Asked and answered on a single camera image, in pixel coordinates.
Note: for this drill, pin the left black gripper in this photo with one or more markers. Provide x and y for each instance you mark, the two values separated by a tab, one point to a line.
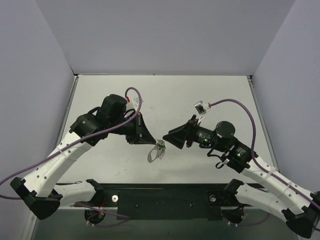
138	128

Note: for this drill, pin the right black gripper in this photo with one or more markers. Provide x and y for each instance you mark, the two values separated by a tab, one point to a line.
189	132

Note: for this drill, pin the metal key holder plate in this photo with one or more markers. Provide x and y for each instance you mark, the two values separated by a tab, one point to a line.
157	152

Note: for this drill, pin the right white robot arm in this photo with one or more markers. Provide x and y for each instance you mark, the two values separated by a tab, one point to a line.
298	207

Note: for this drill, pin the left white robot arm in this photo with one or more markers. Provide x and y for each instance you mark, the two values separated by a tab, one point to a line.
40	190

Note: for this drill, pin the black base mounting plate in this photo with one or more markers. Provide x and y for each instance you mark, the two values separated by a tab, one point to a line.
163	201

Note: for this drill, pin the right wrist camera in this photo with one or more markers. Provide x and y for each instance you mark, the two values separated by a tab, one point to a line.
202	108

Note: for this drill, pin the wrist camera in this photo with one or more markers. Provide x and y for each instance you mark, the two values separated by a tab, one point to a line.
202	108
133	103

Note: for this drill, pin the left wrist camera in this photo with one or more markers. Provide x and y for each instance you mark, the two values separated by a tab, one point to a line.
133	103

